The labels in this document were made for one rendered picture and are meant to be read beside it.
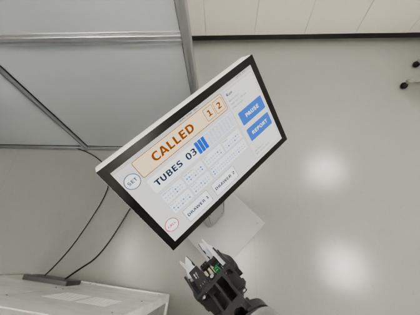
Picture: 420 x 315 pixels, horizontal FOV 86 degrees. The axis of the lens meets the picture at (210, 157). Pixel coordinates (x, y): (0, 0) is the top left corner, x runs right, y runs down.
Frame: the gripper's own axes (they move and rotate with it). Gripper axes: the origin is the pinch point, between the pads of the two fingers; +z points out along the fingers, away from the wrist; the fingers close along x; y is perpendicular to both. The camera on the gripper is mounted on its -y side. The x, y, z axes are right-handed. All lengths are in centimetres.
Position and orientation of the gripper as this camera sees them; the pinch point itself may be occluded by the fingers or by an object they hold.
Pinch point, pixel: (197, 255)
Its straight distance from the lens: 54.8
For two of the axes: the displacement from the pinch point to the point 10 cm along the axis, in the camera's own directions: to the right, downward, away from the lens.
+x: -7.2, 6.4, -2.7
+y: -4.8, -7.4, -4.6
